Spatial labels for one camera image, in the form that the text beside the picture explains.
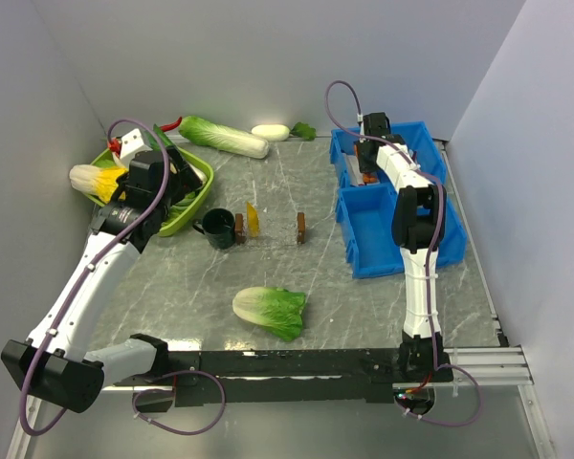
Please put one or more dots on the aluminium frame rail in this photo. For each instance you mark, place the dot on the aluminium frame rail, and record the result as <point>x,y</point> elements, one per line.
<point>488,410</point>

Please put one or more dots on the yellow napa cabbage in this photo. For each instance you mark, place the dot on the yellow napa cabbage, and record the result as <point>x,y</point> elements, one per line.
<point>101,182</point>

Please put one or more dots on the red chili pepper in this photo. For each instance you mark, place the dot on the red chili pepper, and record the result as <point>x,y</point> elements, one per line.
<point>172,126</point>

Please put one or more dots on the long green napa cabbage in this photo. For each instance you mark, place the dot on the long green napa cabbage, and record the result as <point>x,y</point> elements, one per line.
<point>221,137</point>

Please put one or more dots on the blue four-compartment bin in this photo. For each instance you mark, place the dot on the blue four-compartment bin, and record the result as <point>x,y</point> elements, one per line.
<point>365,213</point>

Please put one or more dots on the green bok choy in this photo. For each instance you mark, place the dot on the green bok choy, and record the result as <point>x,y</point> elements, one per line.
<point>162,135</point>

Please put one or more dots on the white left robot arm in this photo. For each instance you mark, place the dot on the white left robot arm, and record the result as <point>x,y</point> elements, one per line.
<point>55,362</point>

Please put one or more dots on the dark green mug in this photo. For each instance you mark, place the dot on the dark green mug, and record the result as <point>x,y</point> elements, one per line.
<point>218,226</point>

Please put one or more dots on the white radish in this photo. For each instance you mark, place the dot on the white radish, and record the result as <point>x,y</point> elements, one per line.
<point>272,132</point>

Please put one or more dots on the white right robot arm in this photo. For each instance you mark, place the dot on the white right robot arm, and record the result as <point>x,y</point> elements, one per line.
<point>417,229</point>

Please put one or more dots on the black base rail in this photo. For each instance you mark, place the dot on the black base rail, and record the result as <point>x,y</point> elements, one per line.
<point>284,376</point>

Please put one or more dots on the clear acrylic holder brown ends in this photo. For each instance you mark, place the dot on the clear acrylic holder brown ends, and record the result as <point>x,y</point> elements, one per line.
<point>296,226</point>

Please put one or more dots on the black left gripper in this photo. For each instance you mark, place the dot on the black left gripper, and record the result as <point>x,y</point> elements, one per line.
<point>191,180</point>

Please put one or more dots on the green radish leaf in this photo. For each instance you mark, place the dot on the green radish leaf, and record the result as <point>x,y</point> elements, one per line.
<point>303,131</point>

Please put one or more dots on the white toothpaste tube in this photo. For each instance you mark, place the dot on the white toothpaste tube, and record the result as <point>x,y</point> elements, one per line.
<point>352,166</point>

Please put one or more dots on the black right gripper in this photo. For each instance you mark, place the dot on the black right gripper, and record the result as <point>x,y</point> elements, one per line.
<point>364,167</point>

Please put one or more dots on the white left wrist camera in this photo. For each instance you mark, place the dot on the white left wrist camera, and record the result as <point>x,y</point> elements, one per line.
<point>132,144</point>

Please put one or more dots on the light green tray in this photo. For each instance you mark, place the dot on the light green tray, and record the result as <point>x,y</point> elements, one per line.
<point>180,213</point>

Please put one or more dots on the green napa cabbage front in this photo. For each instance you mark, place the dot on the green napa cabbage front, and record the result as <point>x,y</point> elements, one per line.
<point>276,310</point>

